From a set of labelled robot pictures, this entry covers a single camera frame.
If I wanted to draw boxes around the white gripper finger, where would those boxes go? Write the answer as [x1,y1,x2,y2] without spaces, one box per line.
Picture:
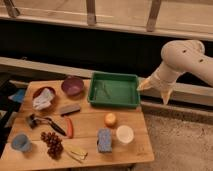
[137,80,152,91]
[161,89,173,105]

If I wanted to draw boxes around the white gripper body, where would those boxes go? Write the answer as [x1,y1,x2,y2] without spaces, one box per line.
[148,67,177,92]

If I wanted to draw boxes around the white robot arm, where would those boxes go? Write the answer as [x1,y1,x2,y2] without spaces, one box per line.
[137,40,213,105]

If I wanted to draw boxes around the green plastic tray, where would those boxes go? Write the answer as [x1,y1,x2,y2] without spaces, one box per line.
[87,72,140,109]

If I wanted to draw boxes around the fork in tray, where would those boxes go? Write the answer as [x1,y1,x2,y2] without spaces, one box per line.
[102,83,111,100]

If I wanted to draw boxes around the orange fruit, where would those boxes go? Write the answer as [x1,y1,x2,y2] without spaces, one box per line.
[104,113,117,127]

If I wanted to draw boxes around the white round cup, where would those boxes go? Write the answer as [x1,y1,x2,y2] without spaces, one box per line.
[116,125,134,144]

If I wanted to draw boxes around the blue sponge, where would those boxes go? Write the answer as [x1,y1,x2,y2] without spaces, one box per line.
[97,128,112,153]

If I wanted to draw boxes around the purple bowl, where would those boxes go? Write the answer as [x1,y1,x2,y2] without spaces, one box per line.
[61,76,84,96]

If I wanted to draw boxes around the orange carrot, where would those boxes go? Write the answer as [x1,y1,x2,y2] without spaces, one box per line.
[65,117,73,138]

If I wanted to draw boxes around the yellow banana peel toy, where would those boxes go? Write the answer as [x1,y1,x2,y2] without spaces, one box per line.
[64,146,88,162]

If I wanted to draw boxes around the wooden table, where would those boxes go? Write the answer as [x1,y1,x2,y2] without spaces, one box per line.
[0,80,154,171]

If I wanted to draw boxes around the white crumpled cloth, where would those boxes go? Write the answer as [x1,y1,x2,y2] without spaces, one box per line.
[32,87,55,111]

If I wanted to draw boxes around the dark red bowl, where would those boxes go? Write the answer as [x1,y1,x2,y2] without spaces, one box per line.
[32,86,57,112]

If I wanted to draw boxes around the bunch of dark grapes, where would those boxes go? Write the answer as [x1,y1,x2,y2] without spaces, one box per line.
[41,132,63,159]

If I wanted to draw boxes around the blue cloth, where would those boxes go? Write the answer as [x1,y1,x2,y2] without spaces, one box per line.
[9,89,26,103]

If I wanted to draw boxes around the blue plastic cup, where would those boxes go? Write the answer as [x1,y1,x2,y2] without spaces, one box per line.
[11,133,32,152]

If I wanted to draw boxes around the black handled kitchen tool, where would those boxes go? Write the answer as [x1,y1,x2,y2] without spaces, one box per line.
[26,114,66,136]

